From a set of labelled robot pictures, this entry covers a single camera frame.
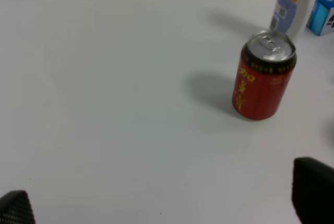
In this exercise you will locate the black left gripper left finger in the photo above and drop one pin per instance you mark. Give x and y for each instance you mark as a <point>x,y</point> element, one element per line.
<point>16,208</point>

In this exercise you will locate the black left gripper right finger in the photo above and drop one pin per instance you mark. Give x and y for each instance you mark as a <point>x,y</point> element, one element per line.
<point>312,190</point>

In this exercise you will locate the red herbal tea can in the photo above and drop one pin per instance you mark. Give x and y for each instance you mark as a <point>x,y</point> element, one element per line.
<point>267,61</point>

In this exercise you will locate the small blue carton box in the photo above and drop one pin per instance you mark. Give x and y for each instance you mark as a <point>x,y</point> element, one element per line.
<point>321,18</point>

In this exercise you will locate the white blue-label bottle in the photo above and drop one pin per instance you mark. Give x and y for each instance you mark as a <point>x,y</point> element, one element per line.
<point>291,16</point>

